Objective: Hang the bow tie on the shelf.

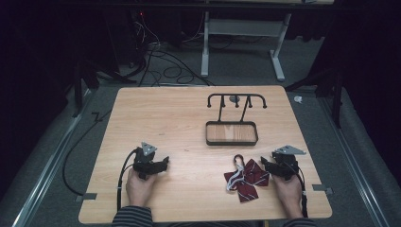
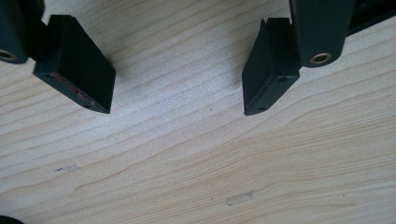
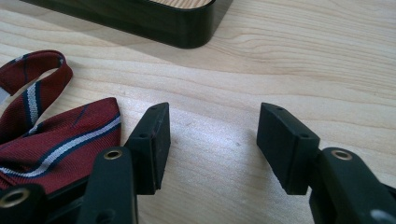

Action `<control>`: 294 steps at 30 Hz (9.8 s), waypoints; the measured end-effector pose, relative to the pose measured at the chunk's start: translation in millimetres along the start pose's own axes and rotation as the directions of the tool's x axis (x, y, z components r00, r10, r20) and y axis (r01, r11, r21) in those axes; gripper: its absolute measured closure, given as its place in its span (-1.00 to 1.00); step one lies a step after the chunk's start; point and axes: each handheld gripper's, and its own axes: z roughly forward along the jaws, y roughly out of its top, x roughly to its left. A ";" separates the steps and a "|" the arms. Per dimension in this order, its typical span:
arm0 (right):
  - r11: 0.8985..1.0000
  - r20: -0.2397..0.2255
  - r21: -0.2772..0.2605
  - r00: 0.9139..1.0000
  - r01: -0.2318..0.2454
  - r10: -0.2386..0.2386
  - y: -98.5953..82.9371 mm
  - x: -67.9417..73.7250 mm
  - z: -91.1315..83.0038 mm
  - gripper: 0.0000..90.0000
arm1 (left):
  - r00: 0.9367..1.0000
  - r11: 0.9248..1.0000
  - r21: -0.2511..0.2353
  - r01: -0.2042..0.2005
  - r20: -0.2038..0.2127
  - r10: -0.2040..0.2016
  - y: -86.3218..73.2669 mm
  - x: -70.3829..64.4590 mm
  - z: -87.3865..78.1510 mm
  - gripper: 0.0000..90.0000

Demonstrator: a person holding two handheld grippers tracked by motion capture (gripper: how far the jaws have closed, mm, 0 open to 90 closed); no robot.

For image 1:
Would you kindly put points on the aluminium floor rail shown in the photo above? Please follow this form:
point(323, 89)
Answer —
point(356, 164)
point(47, 170)

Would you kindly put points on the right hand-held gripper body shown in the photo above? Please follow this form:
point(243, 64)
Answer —
point(285, 164)

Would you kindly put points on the person's right hand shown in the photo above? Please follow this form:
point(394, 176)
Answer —
point(288, 194)

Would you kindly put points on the black metal hook rack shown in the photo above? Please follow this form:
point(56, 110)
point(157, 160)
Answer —
point(232, 132)

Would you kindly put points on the grey tape piece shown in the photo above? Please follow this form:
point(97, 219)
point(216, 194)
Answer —
point(85, 197)
point(322, 189)

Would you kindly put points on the person's left hand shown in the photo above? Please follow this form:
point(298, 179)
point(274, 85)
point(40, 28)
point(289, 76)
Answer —
point(138, 189)

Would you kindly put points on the black metal stand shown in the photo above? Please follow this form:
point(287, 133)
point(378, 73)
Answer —
point(80, 82)
point(335, 91)

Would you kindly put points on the dark red striped bow tie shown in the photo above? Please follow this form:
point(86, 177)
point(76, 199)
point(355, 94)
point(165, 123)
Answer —
point(249, 178)

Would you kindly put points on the small grey round disc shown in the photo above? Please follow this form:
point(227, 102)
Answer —
point(234, 99)

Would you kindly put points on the white crumpled scrap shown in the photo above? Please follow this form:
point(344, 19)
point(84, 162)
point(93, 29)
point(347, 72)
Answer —
point(298, 99)

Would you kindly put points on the white metal table frame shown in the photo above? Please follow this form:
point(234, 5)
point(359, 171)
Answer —
point(244, 27)

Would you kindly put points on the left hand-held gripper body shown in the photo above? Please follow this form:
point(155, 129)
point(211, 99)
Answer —
point(144, 161)

